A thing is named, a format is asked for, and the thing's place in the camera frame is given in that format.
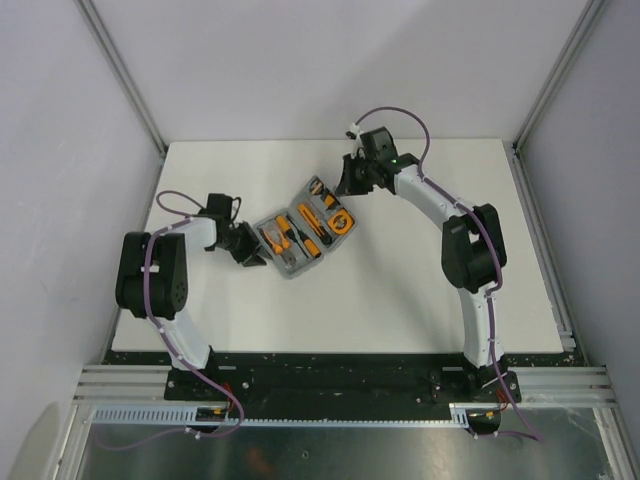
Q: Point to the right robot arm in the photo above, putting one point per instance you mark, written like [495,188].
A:
[473,252]

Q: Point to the grey plastic tool case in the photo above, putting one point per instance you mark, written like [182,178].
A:
[316,205]

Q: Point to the grey slotted cable duct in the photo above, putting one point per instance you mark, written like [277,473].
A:
[445,416]

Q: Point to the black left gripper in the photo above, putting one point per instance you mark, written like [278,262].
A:
[249,256]

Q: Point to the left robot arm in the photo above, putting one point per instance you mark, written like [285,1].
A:
[153,275]

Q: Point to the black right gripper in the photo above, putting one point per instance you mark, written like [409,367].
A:
[347,185]

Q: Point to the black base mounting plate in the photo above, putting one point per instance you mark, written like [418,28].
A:
[440,377]

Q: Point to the orange handle thick screwdriver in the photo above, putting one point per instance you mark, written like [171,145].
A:
[290,231]

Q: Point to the orange black utility knife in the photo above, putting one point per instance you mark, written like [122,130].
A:
[315,224]

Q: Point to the orange tape measure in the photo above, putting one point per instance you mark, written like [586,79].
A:
[341,222]

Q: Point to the orange handle pliers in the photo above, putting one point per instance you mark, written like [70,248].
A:
[279,244]

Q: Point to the orange handle slim screwdriver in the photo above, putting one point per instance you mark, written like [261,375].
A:
[308,246]

